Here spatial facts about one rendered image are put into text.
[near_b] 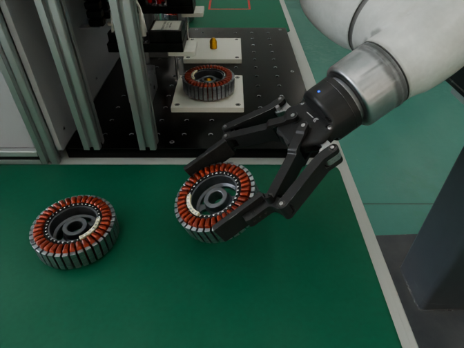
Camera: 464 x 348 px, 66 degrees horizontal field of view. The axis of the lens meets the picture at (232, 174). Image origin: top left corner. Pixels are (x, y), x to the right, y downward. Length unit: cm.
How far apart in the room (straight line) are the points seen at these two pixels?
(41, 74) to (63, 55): 6
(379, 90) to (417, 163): 162
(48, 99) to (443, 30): 57
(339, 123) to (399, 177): 150
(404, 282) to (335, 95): 112
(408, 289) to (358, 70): 112
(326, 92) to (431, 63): 12
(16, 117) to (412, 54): 59
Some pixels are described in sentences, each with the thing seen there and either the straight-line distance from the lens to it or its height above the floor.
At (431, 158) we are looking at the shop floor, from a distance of 214.
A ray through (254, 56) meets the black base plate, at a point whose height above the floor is 77.
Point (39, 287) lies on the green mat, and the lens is 53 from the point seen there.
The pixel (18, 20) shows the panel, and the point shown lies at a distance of 63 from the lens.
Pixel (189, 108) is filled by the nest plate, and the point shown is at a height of 78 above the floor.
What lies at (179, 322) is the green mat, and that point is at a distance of 46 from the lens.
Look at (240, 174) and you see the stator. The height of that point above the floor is 85.
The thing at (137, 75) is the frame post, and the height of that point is 91.
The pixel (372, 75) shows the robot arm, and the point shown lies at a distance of 45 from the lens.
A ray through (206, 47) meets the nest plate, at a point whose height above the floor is 78.
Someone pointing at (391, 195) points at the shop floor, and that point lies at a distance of 181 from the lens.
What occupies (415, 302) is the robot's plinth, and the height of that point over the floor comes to 2.
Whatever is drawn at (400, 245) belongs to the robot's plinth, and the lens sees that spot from 159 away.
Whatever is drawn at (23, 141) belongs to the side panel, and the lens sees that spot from 73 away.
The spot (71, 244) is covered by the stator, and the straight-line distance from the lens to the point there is 51.
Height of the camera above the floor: 115
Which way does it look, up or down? 41 degrees down
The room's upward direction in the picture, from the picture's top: straight up
